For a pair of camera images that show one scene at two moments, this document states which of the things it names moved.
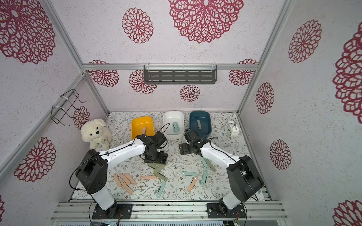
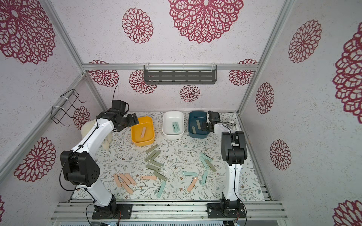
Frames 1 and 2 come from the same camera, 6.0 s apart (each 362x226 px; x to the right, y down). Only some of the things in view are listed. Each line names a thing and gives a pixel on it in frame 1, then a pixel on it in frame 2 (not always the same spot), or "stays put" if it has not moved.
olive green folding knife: (199, 124) stays put
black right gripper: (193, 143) -> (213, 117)
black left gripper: (162, 159) -> (132, 122)
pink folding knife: (148, 177) stays put
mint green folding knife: (175, 126) stays put
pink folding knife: (131, 180) stays put
